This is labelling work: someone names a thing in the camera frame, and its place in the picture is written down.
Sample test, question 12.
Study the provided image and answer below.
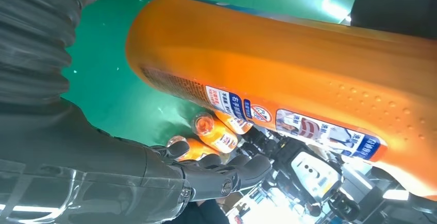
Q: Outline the green table mat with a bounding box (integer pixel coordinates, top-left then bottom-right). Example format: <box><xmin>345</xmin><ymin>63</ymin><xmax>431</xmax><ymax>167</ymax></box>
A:
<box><xmin>61</xmin><ymin>0</ymin><xmax>366</xmax><ymax>148</ymax></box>

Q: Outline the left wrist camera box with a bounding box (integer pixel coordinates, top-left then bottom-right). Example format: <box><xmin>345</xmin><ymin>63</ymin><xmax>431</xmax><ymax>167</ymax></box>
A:
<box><xmin>290</xmin><ymin>150</ymin><xmax>343</xmax><ymax>204</ymax></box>

